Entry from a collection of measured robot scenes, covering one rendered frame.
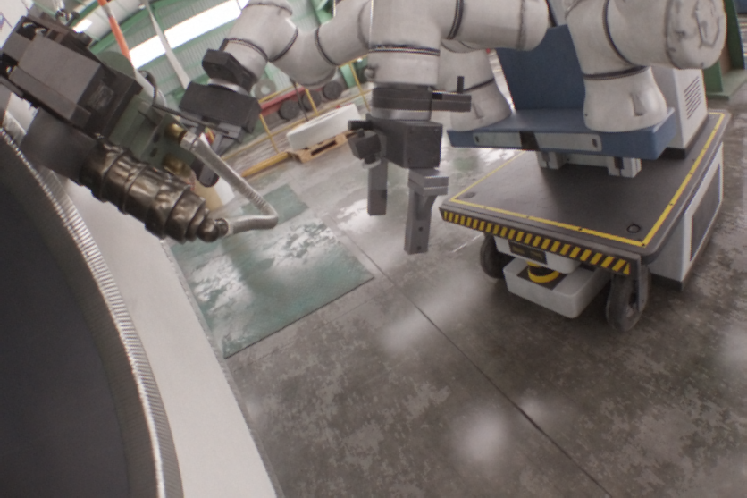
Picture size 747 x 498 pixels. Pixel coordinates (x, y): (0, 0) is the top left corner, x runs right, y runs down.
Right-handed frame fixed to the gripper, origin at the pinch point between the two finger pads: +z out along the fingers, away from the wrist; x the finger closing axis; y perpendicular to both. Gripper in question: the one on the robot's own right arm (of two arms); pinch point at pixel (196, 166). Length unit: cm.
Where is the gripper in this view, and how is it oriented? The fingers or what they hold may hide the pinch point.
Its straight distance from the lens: 63.5
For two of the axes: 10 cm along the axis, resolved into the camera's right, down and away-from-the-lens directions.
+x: -9.5, -3.0, -0.4
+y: -0.8, 1.2, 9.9
